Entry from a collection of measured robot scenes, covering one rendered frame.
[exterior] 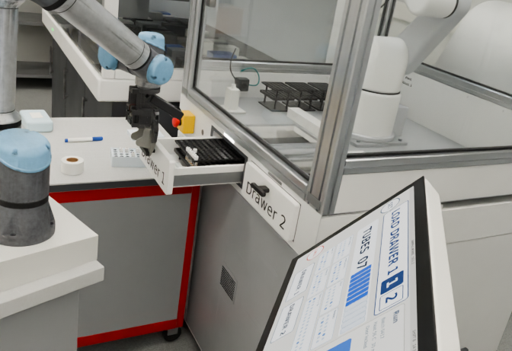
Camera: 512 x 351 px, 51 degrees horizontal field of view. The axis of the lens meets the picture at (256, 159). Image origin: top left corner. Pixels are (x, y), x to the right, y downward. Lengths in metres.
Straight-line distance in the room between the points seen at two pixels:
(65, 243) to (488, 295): 1.39
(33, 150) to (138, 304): 1.02
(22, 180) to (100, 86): 1.22
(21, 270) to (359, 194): 0.81
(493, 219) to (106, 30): 1.25
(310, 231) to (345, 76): 0.40
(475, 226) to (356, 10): 0.83
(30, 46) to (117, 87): 3.41
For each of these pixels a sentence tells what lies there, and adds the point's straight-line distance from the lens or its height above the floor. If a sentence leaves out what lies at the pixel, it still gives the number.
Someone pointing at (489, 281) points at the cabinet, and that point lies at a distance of 2.00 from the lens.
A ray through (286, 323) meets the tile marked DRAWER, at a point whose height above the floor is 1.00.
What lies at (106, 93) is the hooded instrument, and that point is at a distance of 2.45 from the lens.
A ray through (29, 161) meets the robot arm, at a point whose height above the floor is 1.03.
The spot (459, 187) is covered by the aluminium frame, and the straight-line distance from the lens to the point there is 1.64.
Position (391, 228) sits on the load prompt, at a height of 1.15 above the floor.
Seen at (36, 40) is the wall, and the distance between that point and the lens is 5.80.
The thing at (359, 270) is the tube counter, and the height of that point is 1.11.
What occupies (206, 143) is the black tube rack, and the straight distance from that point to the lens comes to 1.82.
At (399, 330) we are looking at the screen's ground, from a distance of 0.64.
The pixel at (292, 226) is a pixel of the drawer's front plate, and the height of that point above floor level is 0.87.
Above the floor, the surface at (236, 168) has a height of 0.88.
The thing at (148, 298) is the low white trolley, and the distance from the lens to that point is 2.13.
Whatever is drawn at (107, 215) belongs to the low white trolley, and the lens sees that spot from 1.89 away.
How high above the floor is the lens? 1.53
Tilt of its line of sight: 21 degrees down
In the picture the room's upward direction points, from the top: 9 degrees clockwise
